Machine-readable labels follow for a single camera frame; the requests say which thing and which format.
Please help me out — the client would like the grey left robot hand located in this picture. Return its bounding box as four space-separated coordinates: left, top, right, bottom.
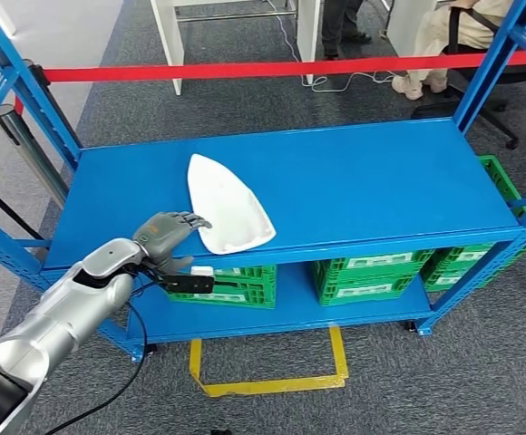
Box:
132 210 213 276

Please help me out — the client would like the white curved plastic part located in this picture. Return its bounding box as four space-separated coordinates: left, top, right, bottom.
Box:
186 153 277 256

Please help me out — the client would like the blue metal shelf rack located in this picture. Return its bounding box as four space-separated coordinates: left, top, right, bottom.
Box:
0 0 526 364

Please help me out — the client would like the green plastic crate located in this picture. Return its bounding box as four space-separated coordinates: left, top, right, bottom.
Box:
317 273 420 307
420 257 518 294
167 278 277 310
428 154 526 273
311 248 436 280
208 264 277 285

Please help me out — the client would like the white desk with metal bar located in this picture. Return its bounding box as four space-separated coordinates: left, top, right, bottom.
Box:
150 0 322 97

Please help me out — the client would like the red barrier belt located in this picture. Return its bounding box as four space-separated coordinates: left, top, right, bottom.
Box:
13 51 526 115

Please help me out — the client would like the thin black slanted rod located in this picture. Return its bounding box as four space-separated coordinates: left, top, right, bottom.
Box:
0 174 46 243

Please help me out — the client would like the yellow floor tape rectangle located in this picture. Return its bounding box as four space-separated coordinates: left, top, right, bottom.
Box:
188 325 349 399

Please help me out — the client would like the person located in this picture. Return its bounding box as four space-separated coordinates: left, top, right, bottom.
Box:
320 0 374 62
391 0 515 102

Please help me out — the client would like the white desk panel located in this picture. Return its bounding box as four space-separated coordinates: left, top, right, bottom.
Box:
386 0 441 58

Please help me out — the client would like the black office chair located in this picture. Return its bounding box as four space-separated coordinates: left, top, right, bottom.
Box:
410 5 526 151

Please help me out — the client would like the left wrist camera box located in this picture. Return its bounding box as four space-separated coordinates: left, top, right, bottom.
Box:
147 266 215 295

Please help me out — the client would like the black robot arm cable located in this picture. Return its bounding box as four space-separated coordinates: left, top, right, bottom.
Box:
45 273 148 435

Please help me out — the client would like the chrome stanchion post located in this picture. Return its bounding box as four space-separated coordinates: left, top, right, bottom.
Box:
0 60 71 208

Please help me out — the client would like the white floor cable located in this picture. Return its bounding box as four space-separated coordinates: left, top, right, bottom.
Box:
267 0 398 94

